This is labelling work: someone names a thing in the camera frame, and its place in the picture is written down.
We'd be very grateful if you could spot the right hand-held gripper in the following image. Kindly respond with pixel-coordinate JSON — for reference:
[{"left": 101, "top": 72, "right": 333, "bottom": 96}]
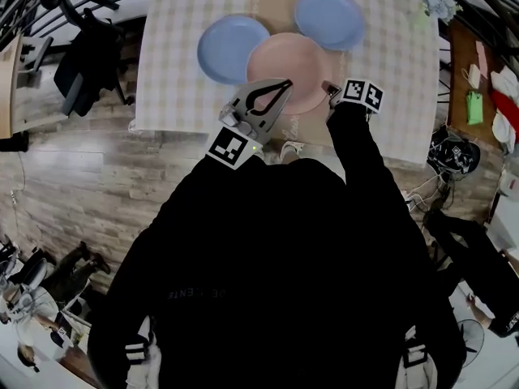
[{"left": 321, "top": 78, "right": 385, "bottom": 123}]

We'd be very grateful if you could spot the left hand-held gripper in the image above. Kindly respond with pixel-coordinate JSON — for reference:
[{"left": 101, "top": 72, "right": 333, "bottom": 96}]
[{"left": 204, "top": 78, "right": 294, "bottom": 172}]

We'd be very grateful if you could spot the pink big plate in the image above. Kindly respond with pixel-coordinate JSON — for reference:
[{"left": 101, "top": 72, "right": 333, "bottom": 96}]
[{"left": 246, "top": 32, "right": 332, "bottom": 116}]

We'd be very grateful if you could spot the blue big plate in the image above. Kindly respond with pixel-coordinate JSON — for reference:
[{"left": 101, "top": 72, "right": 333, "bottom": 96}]
[
  {"left": 294, "top": 0, "right": 366, "bottom": 52},
  {"left": 197, "top": 13, "right": 272, "bottom": 85}
]

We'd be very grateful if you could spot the person's right forearm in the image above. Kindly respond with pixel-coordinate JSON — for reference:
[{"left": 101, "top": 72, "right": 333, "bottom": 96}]
[{"left": 326, "top": 103, "right": 410, "bottom": 234}]

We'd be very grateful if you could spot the person's left forearm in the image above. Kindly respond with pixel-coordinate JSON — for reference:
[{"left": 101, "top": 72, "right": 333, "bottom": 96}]
[{"left": 149, "top": 164, "right": 260, "bottom": 259}]

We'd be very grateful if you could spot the person's left white shoe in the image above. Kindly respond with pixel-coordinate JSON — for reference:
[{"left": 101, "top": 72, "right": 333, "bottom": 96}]
[{"left": 279, "top": 139, "right": 306, "bottom": 165}]

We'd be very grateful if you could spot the checkered tablecloth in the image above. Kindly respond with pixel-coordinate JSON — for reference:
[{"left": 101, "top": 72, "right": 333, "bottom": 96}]
[{"left": 133, "top": 0, "right": 443, "bottom": 165}]

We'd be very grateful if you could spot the black bag with tags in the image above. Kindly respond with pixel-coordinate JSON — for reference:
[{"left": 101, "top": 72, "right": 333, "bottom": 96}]
[{"left": 427, "top": 126, "right": 483, "bottom": 177}]

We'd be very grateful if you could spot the brown wooden side table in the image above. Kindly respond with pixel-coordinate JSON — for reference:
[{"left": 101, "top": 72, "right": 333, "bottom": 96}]
[{"left": 448, "top": 18, "right": 519, "bottom": 153}]

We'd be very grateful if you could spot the white flower bouquet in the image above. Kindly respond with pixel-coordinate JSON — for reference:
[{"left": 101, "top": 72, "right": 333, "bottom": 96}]
[{"left": 419, "top": 0, "right": 463, "bottom": 26}]

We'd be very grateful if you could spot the small beige bag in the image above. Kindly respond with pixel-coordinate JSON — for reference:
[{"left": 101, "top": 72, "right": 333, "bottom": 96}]
[{"left": 461, "top": 63, "right": 482, "bottom": 89}]

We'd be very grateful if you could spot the green tag on side table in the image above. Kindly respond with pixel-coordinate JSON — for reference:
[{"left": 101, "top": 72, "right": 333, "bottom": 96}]
[{"left": 465, "top": 90, "right": 486, "bottom": 126}]

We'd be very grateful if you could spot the pink paper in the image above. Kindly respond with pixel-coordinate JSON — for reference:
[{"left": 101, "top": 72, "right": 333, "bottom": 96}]
[{"left": 474, "top": 41, "right": 490, "bottom": 79}]

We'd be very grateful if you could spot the white cloth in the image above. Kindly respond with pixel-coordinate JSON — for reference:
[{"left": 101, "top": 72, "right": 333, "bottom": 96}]
[{"left": 489, "top": 65, "right": 519, "bottom": 153}]

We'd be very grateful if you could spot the red cloth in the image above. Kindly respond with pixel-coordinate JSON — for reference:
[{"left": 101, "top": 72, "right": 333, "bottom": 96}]
[{"left": 488, "top": 88, "right": 519, "bottom": 137}]

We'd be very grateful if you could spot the black office chair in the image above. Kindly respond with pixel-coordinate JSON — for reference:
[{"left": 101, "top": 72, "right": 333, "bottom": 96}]
[{"left": 53, "top": 26, "right": 135, "bottom": 118}]

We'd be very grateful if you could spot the person's black sweater torso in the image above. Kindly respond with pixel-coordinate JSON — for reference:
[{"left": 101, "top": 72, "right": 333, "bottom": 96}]
[{"left": 87, "top": 158, "right": 467, "bottom": 389}]

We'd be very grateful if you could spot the light wooden desk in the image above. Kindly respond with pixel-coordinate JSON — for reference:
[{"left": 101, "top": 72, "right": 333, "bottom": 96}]
[{"left": 0, "top": 34, "right": 25, "bottom": 139}]

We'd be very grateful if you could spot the gray office chair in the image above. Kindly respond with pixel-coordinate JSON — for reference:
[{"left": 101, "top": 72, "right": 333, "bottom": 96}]
[{"left": 15, "top": 257, "right": 49, "bottom": 293}]

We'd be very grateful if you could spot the black floor fan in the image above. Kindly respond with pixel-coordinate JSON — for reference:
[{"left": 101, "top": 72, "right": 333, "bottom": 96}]
[{"left": 456, "top": 318, "right": 487, "bottom": 370}]

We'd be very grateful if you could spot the white striped clothing piece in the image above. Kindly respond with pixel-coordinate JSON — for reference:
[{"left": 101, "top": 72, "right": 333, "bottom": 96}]
[
  {"left": 399, "top": 326, "right": 439, "bottom": 389},
  {"left": 123, "top": 314, "right": 161, "bottom": 389}
]

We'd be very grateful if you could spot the white cluttered desk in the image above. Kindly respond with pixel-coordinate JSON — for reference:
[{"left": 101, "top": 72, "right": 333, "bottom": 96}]
[{"left": 0, "top": 318, "right": 102, "bottom": 389}]

